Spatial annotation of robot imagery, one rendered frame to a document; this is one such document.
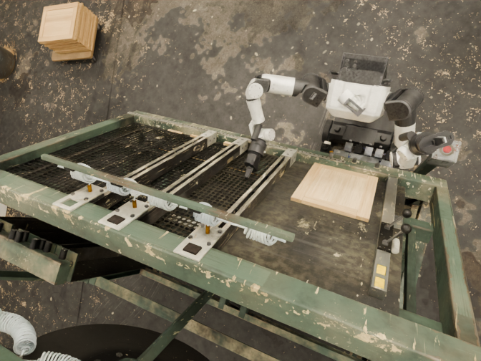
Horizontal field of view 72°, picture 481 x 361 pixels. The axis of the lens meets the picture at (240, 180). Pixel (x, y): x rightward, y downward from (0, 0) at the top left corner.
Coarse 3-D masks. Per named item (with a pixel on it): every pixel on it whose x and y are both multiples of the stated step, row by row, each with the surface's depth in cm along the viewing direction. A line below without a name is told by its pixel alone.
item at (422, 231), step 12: (192, 168) 203; (216, 180) 199; (228, 180) 195; (72, 192) 164; (120, 204) 165; (420, 228) 158; (432, 228) 157; (408, 240) 151; (420, 240) 160; (408, 252) 143; (408, 264) 136; (408, 276) 129; (408, 288) 124; (408, 300) 118; (408, 312) 111; (432, 324) 108
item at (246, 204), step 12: (288, 156) 195; (276, 168) 179; (264, 180) 171; (276, 180) 178; (252, 192) 157; (264, 192) 162; (204, 204) 112; (240, 204) 147; (252, 204) 149; (204, 228) 121; (216, 228) 122; (228, 228) 129; (192, 240) 115; (204, 240) 115; (216, 240) 116; (228, 240) 133; (180, 252) 109; (204, 252) 110
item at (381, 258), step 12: (396, 180) 183; (396, 192) 171; (384, 204) 159; (384, 216) 150; (384, 252) 127; (384, 264) 121; (372, 276) 115; (384, 276) 115; (372, 288) 111; (384, 288) 110
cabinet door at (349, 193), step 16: (320, 176) 187; (336, 176) 189; (352, 176) 190; (368, 176) 191; (304, 192) 169; (320, 192) 171; (336, 192) 172; (352, 192) 173; (368, 192) 174; (336, 208) 157; (352, 208) 158; (368, 208) 159
